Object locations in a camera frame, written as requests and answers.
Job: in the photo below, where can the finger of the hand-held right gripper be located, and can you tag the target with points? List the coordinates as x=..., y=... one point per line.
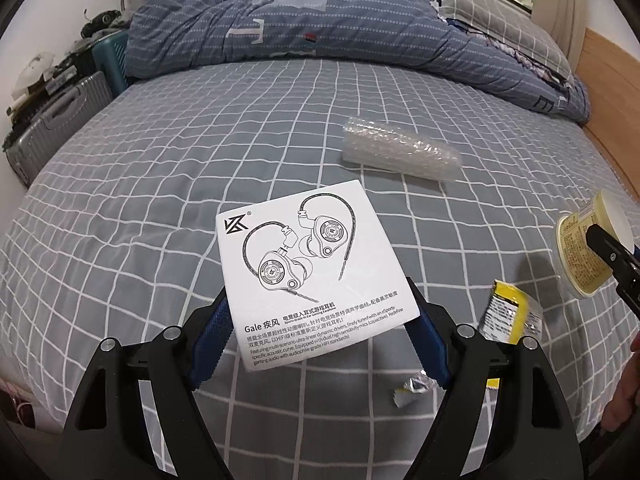
x=612, y=250
x=632, y=292

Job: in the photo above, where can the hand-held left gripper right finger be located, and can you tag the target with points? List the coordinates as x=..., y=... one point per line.
x=430, y=345

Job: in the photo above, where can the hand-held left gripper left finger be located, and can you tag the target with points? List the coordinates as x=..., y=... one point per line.
x=215, y=340

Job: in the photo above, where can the yellow yogurt cup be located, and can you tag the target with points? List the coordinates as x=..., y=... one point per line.
x=580, y=255

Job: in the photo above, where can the white earphone box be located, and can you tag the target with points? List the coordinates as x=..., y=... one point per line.
x=310, y=270

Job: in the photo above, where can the person's right forearm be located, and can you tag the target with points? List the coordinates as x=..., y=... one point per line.
x=622, y=402

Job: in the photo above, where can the small silver foil wrapper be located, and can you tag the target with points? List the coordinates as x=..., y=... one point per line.
x=415, y=389

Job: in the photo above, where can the yellow snack wrapper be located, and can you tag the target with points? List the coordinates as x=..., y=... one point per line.
x=505, y=310

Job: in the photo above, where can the grey checked bedsheet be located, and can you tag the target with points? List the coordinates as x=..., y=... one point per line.
x=200, y=160

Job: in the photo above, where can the clear bubble wrap roll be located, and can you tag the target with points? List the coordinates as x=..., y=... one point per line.
x=400, y=147

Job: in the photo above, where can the pink printed cloth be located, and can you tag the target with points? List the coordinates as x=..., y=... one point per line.
x=12, y=402

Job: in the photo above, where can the grey checked pillow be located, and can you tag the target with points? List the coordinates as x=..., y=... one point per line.
x=500, y=15

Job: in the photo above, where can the grey hard suitcase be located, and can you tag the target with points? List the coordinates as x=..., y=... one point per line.
x=55, y=120

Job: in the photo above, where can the teal plastic stool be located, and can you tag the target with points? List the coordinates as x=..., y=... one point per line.
x=112, y=60

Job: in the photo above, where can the white round object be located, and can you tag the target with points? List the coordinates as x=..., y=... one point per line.
x=35, y=72

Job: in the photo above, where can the blue striped quilt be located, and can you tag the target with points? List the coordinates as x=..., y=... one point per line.
x=300, y=25

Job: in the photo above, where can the black bag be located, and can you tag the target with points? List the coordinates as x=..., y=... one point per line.
x=102, y=20

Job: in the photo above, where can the wooden bed frame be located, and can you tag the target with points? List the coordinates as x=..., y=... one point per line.
x=615, y=85

